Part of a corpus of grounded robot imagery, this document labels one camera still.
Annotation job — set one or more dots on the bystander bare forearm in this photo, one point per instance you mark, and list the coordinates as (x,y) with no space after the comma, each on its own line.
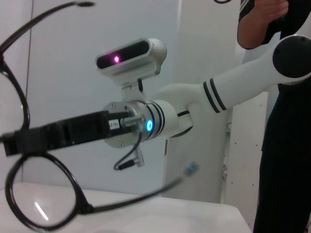
(250,34)

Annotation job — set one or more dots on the black glasses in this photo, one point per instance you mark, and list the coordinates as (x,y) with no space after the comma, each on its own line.
(83,206)

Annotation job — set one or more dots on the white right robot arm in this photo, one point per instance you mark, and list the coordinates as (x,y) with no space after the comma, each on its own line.
(243,80)

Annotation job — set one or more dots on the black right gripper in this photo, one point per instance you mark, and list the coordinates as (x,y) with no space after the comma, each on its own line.
(80,128)

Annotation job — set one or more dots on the bystander in black clothes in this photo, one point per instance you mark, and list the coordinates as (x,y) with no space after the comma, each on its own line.
(284,170)

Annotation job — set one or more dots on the small blue plug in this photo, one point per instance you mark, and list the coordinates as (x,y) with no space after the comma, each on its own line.
(192,168)

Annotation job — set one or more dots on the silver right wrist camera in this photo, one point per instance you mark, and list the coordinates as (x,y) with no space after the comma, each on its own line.
(155,51)

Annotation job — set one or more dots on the bystander bare hand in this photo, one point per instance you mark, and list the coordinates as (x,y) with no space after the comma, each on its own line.
(277,9)

